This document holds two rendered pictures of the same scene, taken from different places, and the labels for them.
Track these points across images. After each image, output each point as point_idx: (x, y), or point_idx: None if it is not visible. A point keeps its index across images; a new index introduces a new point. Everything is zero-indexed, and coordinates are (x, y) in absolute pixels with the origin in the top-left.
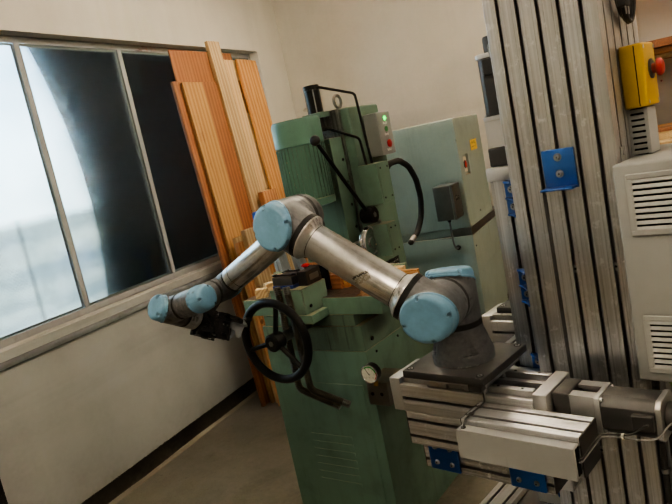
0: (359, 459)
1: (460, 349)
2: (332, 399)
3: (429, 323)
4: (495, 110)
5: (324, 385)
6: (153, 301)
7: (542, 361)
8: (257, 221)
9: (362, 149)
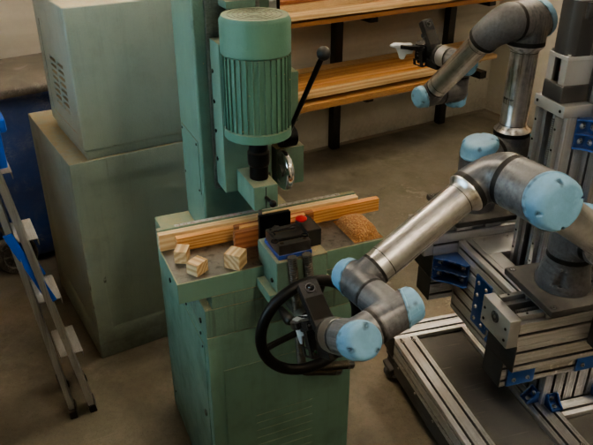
0: (315, 418)
1: (590, 278)
2: (341, 366)
3: None
4: (581, 51)
5: (289, 355)
6: (361, 335)
7: None
8: (551, 199)
9: None
